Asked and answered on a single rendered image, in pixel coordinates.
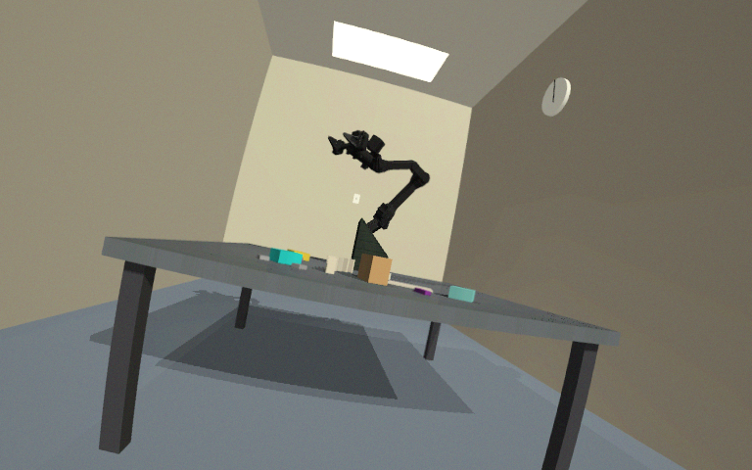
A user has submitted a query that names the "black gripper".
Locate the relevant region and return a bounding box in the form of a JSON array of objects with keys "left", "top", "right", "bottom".
[{"left": 328, "top": 132, "right": 369, "bottom": 160}]

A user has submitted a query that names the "yellow rectangular block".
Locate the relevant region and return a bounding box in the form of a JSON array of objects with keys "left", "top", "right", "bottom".
[{"left": 287, "top": 249, "right": 310, "bottom": 261}]

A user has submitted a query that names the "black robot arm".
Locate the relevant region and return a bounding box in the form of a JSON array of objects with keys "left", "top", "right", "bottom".
[{"left": 358, "top": 134, "right": 430, "bottom": 233}]

